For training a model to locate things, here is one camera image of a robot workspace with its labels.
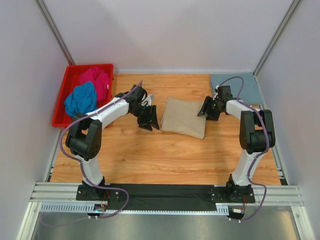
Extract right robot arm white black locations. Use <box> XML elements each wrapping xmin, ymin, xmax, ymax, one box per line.
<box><xmin>197</xmin><ymin>96</ymin><xmax>276</xmax><ymax>203</ymax></box>

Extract aluminium frame rail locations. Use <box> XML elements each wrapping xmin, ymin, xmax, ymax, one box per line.
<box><xmin>17</xmin><ymin>182</ymin><xmax>315</xmax><ymax>240</ymax></box>

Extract left corner aluminium post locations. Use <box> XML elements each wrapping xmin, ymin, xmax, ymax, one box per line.
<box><xmin>34</xmin><ymin>0</ymin><xmax>75</xmax><ymax>66</ymax></box>

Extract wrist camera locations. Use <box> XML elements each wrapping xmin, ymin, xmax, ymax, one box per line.
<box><xmin>214</xmin><ymin>85</ymin><xmax>233</xmax><ymax>101</ymax></box>
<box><xmin>130</xmin><ymin>85</ymin><xmax>155</xmax><ymax>107</ymax></box>

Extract crumpled blue t shirt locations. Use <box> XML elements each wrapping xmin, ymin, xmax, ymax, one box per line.
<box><xmin>64</xmin><ymin>82</ymin><xmax>97</xmax><ymax>117</ymax></box>

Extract white slotted cable duct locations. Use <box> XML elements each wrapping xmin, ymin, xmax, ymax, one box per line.
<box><xmin>40</xmin><ymin>202</ymin><xmax>229</xmax><ymax>216</ymax></box>

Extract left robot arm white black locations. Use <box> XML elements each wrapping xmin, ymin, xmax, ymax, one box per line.
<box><xmin>65</xmin><ymin>89</ymin><xmax>160</xmax><ymax>201</ymax></box>

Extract beige t shirt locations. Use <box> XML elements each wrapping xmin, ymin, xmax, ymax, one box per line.
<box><xmin>160</xmin><ymin>96</ymin><xmax>206</xmax><ymax>140</ymax></box>

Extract red plastic bin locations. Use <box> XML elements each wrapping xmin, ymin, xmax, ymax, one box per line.
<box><xmin>52</xmin><ymin>63</ymin><xmax>114</xmax><ymax>129</ymax></box>

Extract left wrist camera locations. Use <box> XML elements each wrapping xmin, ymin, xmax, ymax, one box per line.
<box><xmin>130</xmin><ymin>85</ymin><xmax>155</xmax><ymax>107</ymax></box>

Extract corner aluminium post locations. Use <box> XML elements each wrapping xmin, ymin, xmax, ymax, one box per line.
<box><xmin>253</xmin><ymin>0</ymin><xmax>302</xmax><ymax>78</ymax></box>
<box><xmin>34</xmin><ymin>0</ymin><xmax>75</xmax><ymax>66</ymax></box>

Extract right corner aluminium post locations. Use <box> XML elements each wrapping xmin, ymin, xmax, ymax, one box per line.
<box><xmin>253</xmin><ymin>0</ymin><xmax>302</xmax><ymax>78</ymax></box>

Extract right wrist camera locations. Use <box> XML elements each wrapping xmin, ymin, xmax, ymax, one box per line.
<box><xmin>214</xmin><ymin>85</ymin><xmax>233</xmax><ymax>101</ymax></box>

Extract crumpled magenta t shirt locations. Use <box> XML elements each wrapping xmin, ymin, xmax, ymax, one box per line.
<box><xmin>78</xmin><ymin>67</ymin><xmax>111</xmax><ymax>103</ymax></box>

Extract folded grey-blue t shirt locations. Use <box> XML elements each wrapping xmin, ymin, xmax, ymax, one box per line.
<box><xmin>209</xmin><ymin>72</ymin><xmax>263</xmax><ymax>106</ymax></box>

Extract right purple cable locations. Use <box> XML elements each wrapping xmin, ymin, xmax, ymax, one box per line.
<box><xmin>214</xmin><ymin>76</ymin><xmax>272</xmax><ymax>225</ymax></box>

